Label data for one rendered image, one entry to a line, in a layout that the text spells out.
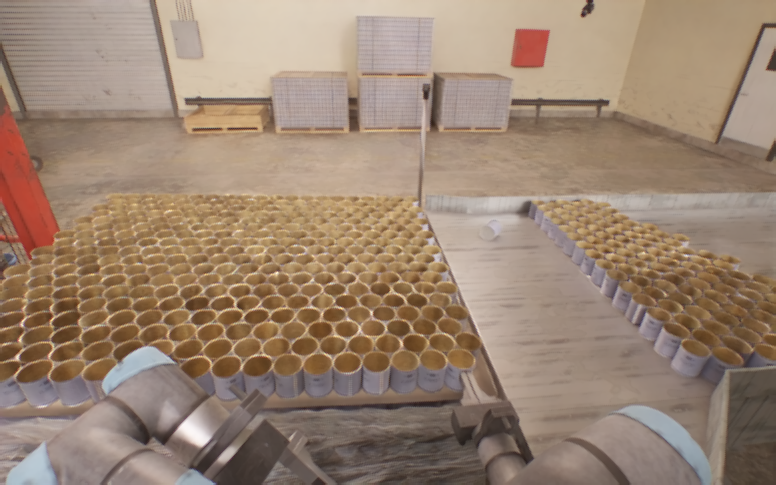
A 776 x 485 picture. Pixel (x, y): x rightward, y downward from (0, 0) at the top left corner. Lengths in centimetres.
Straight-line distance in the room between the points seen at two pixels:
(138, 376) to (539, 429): 84
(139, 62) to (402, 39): 573
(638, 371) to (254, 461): 104
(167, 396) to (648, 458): 56
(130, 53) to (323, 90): 448
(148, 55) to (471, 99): 690
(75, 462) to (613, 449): 56
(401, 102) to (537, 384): 748
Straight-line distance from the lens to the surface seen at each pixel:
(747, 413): 158
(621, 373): 130
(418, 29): 821
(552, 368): 123
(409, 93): 830
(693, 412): 130
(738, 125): 933
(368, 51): 813
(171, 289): 134
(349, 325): 110
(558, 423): 111
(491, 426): 85
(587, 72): 1140
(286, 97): 824
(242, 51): 1001
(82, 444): 55
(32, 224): 213
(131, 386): 59
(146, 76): 1070
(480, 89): 858
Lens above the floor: 189
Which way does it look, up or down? 29 degrees down
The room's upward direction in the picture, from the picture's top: 1 degrees clockwise
